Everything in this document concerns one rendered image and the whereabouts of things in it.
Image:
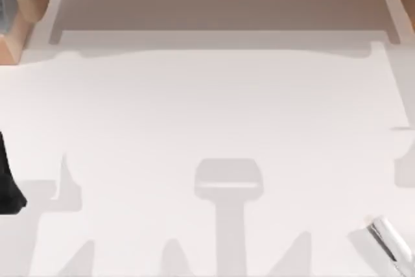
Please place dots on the white stapler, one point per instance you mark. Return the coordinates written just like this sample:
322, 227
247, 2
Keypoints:
390, 241

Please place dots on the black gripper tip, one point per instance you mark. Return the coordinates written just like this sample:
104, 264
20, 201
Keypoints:
8, 189

